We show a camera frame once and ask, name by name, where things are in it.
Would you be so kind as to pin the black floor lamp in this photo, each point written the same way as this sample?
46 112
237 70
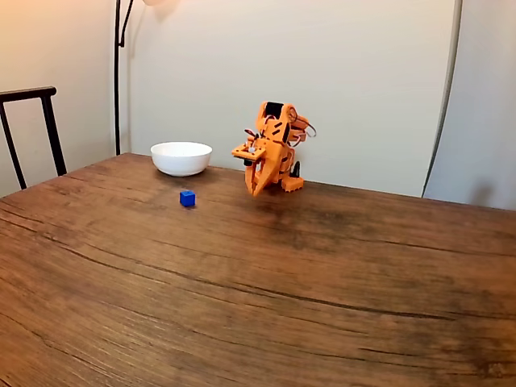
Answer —
117 101

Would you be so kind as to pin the white bowl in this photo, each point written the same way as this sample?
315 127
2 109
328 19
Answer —
181 159

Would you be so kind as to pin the blue cube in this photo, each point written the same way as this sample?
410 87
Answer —
187 198

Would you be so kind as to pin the black chair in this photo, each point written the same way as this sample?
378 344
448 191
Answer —
50 129

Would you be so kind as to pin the orange gripper camera mount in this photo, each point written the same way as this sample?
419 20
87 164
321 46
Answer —
246 151

